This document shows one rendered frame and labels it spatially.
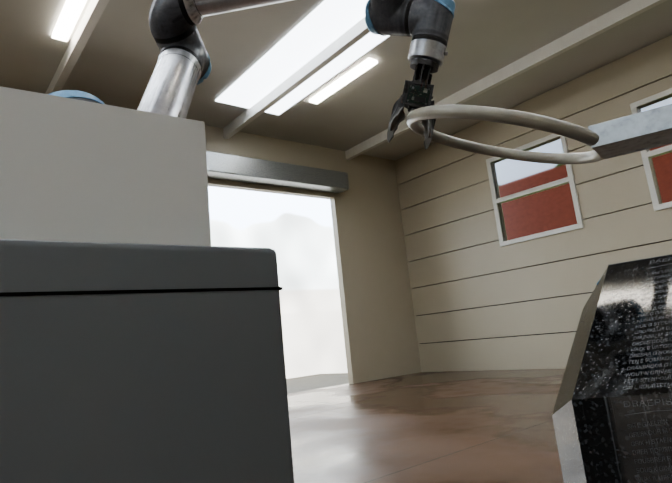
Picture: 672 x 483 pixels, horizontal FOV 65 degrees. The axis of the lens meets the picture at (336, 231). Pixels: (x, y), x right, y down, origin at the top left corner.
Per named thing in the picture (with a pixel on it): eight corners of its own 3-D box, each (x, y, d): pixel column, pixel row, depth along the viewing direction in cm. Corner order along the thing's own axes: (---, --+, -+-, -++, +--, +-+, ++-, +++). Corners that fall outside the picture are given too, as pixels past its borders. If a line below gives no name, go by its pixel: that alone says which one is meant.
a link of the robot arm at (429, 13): (424, 4, 139) (461, 5, 135) (413, 51, 139) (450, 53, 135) (414, -13, 130) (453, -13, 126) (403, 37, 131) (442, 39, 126)
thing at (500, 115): (626, 173, 136) (629, 161, 136) (579, 124, 98) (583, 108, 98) (455, 154, 167) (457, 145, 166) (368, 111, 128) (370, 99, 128)
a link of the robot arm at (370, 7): (373, -18, 137) (418, -18, 132) (379, 23, 146) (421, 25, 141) (359, -1, 132) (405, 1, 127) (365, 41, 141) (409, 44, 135)
